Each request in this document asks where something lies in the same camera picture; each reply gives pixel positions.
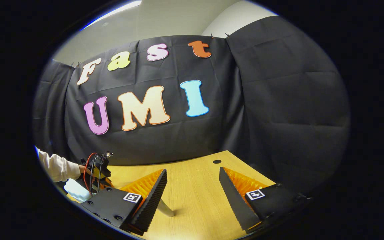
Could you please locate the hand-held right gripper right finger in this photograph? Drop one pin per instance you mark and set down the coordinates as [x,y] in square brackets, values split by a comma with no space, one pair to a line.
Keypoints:
[235,200]

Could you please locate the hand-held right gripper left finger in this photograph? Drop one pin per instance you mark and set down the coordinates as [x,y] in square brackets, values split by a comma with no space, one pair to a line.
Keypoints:
[153,200]

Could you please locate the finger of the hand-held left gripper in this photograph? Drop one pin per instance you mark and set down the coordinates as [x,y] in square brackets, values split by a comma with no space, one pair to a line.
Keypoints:
[107,181]

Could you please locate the white tube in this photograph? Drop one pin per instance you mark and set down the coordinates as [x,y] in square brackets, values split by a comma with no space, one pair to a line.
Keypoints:
[166,209]

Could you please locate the black backdrop cloth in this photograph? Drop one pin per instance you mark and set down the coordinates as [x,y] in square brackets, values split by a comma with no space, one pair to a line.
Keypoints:
[278,100]

